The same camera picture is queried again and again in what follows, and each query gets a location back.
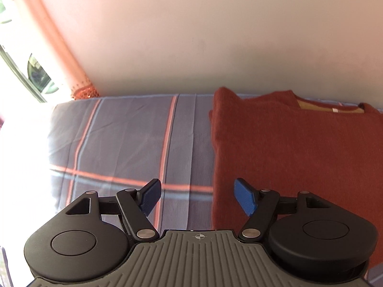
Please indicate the dark red knit sweater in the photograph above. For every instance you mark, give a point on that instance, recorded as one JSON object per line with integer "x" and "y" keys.
{"x": 285, "y": 143}

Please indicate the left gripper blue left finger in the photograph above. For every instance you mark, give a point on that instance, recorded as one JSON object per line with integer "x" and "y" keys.
{"x": 135, "y": 207}

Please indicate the window with frame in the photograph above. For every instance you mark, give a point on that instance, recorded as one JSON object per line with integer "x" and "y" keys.
{"x": 17, "y": 40}

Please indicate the orange red curtain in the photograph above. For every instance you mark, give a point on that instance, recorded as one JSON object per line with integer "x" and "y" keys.
{"x": 52, "y": 51}

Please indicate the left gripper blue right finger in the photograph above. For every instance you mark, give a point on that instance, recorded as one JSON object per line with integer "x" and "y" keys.
{"x": 260, "y": 207}

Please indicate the blue plaid bed sheet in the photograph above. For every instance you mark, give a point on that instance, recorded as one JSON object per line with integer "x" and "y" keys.
{"x": 110, "y": 144}

